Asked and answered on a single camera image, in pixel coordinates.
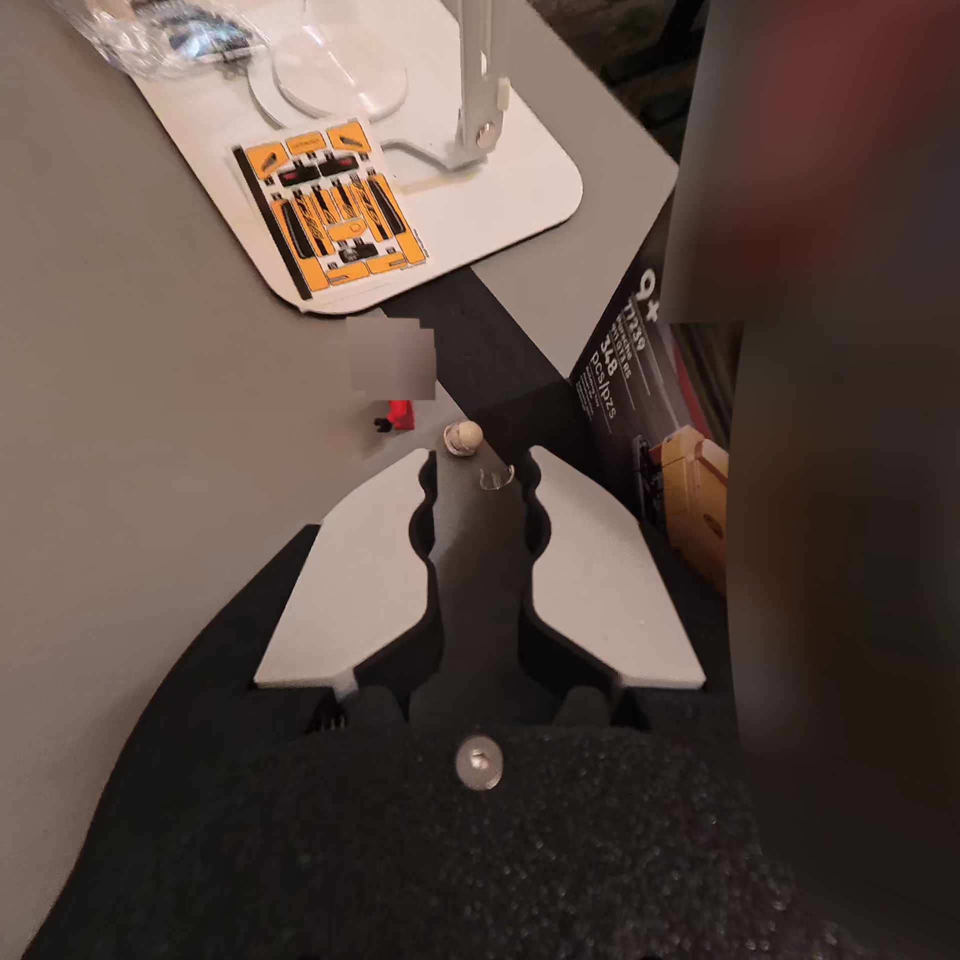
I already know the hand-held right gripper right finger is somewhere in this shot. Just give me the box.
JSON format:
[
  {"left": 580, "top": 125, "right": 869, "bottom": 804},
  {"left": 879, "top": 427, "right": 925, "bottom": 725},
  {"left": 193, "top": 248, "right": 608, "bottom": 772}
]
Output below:
[{"left": 519, "top": 445, "right": 709, "bottom": 721}]

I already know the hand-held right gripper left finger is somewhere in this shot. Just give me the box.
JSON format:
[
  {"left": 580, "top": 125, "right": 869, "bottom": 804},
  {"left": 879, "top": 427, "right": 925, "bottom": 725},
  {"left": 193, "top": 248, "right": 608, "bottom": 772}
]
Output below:
[{"left": 253, "top": 448, "right": 445, "bottom": 720}]

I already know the yellow car picture box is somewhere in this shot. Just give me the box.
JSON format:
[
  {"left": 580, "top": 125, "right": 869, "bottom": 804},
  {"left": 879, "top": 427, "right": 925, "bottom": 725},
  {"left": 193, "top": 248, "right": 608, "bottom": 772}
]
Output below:
[{"left": 567, "top": 202, "right": 745, "bottom": 601}]

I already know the orange sticker sheet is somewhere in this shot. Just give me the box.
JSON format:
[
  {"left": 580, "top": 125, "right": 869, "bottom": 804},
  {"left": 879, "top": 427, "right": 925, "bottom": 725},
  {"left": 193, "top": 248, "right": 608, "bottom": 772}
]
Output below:
[{"left": 232, "top": 120, "right": 430, "bottom": 301}]

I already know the white booklet stand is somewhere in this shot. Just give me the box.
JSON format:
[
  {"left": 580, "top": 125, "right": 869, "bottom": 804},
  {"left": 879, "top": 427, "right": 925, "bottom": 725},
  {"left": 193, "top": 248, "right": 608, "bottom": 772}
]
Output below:
[{"left": 138, "top": 0, "right": 585, "bottom": 315}]

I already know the clear bag of black parts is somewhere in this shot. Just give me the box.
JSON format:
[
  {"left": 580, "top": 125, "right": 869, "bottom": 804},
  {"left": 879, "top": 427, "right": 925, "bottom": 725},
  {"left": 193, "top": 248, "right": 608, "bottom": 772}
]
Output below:
[{"left": 78, "top": 0, "right": 290, "bottom": 82}]

